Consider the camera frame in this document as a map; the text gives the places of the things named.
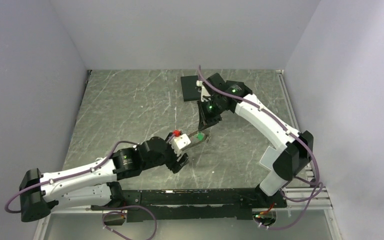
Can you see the aluminium rail frame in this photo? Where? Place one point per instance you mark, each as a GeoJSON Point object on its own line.
{"type": "Point", "coordinates": [125, 107]}

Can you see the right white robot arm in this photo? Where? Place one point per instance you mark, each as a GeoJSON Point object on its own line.
{"type": "Point", "coordinates": [290, 150]}

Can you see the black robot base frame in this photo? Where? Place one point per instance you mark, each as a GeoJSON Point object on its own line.
{"type": "Point", "coordinates": [182, 204]}

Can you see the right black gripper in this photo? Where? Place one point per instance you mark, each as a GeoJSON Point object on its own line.
{"type": "Point", "coordinates": [205, 121]}

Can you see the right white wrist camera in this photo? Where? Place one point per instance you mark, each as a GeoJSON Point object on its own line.
{"type": "Point", "coordinates": [199, 85]}

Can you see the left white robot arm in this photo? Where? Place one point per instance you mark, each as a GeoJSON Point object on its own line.
{"type": "Point", "coordinates": [97, 183]}

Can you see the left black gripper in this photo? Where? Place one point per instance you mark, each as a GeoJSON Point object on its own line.
{"type": "Point", "coordinates": [174, 165]}

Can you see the green key tag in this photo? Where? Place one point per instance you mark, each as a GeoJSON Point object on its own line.
{"type": "Point", "coordinates": [200, 136]}

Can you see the clear plastic card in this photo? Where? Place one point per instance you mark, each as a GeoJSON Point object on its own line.
{"type": "Point", "coordinates": [268, 158]}

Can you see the plain black rectangular box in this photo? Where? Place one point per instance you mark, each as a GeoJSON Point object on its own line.
{"type": "Point", "coordinates": [189, 89]}

